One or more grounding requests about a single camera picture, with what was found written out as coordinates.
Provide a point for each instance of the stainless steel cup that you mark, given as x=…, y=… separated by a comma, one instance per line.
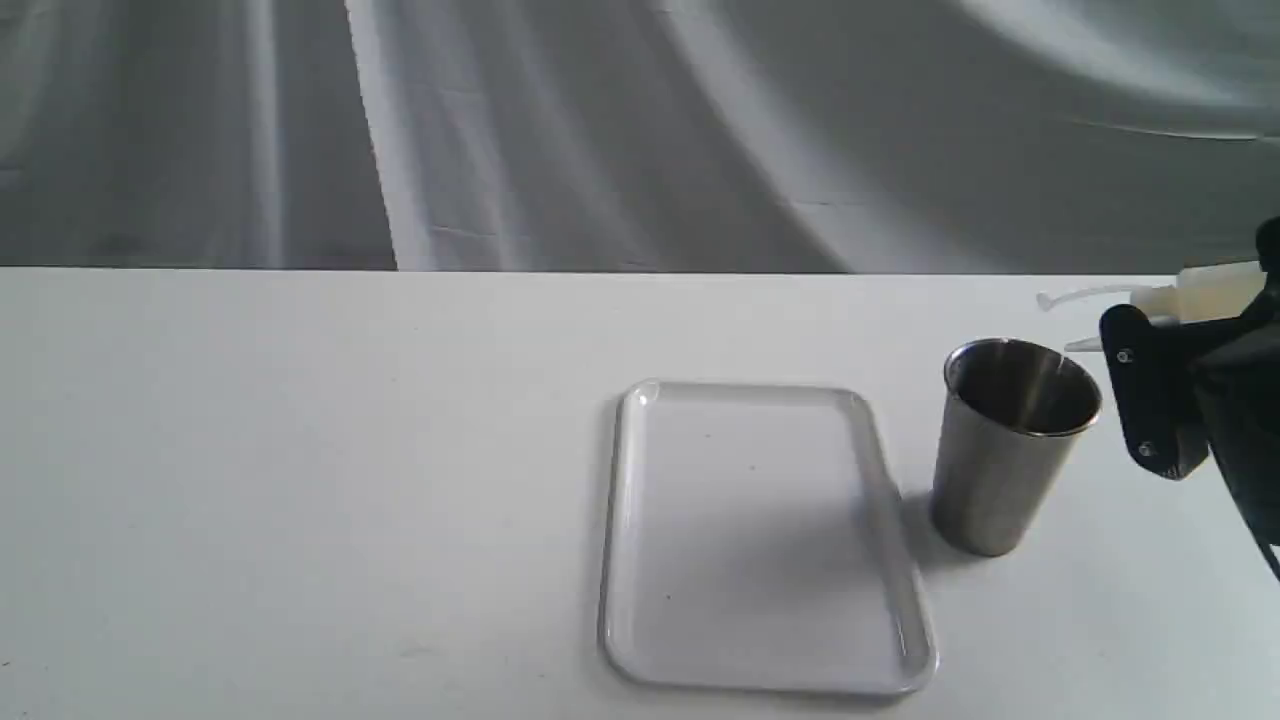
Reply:
x=1013, y=412

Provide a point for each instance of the translucent squeeze bottle amber liquid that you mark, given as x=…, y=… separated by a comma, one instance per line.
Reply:
x=1198, y=294

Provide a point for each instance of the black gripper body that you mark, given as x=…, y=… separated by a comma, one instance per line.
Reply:
x=1237, y=387

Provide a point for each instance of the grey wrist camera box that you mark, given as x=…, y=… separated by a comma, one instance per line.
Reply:
x=1149, y=368

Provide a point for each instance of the grey draped backdrop cloth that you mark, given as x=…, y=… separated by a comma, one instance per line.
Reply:
x=870, y=137

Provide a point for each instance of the white rectangular plastic tray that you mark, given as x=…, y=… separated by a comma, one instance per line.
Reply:
x=756, y=543

